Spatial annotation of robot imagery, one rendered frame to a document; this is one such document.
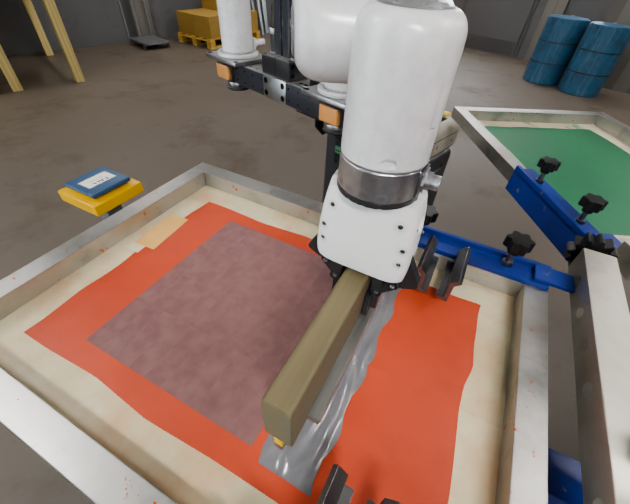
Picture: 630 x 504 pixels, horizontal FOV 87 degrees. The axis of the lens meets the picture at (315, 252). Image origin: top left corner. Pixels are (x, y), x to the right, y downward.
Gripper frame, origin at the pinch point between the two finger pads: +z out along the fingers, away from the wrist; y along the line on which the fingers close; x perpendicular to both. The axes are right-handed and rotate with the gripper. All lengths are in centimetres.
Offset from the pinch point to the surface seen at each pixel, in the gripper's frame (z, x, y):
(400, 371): 13.8, -0.8, -8.7
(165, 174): 112, -129, 203
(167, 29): 104, -489, 563
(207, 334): 13.8, 8.0, 19.5
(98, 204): 14, -6, 63
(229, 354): 13.8, 9.1, 14.4
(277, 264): 14.0, -10.3, 18.4
